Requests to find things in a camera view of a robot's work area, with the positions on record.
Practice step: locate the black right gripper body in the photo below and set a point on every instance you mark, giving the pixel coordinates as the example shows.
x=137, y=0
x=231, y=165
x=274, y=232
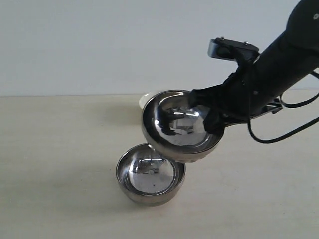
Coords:
x=246, y=97

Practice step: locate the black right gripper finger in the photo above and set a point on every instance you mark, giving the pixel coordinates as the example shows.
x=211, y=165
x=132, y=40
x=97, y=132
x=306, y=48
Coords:
x=208, y=97
x=213, y=123

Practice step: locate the dimpled steel bowl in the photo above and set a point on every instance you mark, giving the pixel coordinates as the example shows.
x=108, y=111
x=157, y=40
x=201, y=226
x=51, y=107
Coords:
x=175, y=130

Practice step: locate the cream ceramic bowl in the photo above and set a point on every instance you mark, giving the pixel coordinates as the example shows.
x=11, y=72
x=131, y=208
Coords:
x=144, y=99

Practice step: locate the smooth steel bowl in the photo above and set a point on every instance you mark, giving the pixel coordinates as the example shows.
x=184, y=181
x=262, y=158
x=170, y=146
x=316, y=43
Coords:
x=148, y=178

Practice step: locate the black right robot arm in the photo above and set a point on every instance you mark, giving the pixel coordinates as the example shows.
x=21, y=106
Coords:
x=294, y=53

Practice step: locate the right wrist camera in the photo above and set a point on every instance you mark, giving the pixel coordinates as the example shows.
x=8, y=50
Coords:
x=226, y=49

